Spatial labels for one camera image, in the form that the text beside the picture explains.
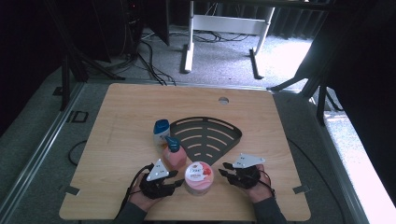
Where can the pink cream jar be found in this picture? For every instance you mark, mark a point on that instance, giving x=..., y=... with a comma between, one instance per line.
x=199, y=177

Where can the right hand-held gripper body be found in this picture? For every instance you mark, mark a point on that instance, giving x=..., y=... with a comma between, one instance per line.
x=246, y=177

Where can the white shampoo bottle blue cap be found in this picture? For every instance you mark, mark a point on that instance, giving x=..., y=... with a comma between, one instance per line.
x=161, y=130

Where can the black metal stand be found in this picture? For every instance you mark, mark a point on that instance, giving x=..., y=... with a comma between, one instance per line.
x=65, y=84
x=320, y=102

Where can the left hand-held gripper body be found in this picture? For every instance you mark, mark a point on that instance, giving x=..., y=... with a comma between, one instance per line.
x=157, y=183

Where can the aluminium floor rail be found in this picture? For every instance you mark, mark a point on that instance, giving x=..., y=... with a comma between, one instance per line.
x=40, y=146
x=339, y=161

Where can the white desk frame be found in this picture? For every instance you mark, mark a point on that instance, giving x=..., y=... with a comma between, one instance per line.
x=230, y=24

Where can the black floor bracket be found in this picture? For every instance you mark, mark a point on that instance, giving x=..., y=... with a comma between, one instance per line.
x=77, y=116

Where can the pink pump bottle blue head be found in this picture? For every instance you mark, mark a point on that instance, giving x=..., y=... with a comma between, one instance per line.
x=175, y=157

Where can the person's left hand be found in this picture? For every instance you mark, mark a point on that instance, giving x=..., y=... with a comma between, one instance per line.
x=140, y=201

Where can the dark grey corner shelf rack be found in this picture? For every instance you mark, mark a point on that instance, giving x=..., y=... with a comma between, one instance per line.
x=229, y=137

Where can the person's right hand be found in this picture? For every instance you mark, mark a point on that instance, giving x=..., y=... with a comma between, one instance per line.
x=261, y=194

